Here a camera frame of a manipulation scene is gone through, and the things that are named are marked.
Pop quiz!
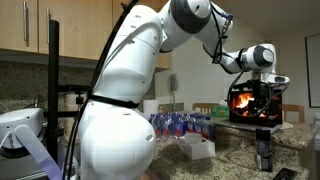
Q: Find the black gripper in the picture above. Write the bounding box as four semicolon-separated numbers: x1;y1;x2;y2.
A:
248;79;275;118

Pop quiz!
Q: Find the green tissue box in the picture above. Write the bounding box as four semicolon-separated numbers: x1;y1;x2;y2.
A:
210;99;231;118

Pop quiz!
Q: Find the white cardboard product box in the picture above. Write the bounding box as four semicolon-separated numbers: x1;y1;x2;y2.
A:
178;134;216;161

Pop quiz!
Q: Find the laptop showing fireplace video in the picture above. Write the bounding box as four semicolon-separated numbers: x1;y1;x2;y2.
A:
214;87;284;135

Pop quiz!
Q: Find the round white placemat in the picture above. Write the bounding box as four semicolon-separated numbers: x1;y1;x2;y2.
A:
279;121;294;131

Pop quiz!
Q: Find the wooden dining chair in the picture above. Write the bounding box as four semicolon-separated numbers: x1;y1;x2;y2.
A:
192;102;220;114
282;103;305;124

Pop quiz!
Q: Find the Fiji water bottle blue cap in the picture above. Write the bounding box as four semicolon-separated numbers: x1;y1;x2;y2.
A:
154;113;166;140
174;113;187;138
164;112;177;139
185;113;197;134
203;115;216;141
194;114;206;136

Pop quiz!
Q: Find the white paper towel roll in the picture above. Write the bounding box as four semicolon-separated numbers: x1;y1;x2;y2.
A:
142;99;160;118

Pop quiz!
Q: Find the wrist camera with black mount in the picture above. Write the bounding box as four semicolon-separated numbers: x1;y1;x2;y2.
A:
232;73;291;91

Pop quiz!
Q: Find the grey wall phone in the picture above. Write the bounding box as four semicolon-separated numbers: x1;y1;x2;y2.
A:
170;73;180;111

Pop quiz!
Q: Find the wooden wall cabinet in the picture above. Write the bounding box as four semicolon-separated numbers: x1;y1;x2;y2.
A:
0;0;173;71

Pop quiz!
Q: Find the black camera stand pole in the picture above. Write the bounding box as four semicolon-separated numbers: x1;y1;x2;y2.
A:
43;19;91;164

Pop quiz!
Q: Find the white device with lavender strap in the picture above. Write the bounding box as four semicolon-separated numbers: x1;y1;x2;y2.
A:
0;107;68;180

